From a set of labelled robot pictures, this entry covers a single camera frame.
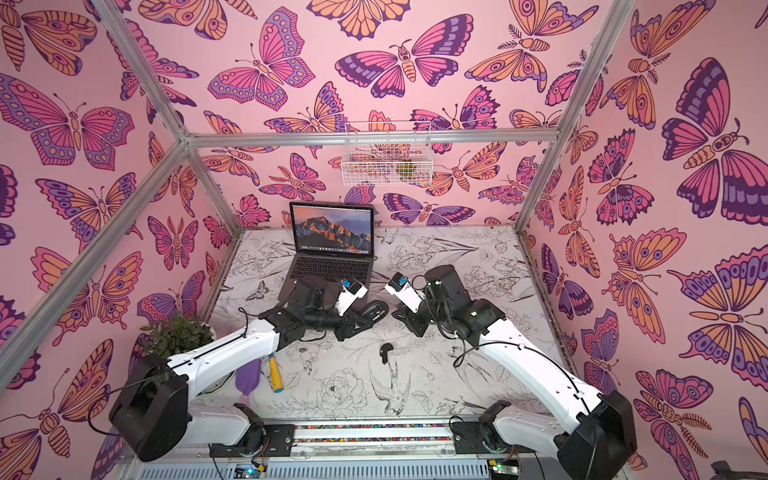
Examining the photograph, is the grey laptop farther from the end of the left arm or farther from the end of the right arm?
the end of the right arm

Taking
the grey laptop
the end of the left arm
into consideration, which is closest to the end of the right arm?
the end of the left arm

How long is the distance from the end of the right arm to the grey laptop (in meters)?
0.48

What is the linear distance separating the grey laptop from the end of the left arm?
34 centimetres

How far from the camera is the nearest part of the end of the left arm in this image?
0.62 metres

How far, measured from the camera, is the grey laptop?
105 cm

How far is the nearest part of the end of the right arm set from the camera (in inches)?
21.0
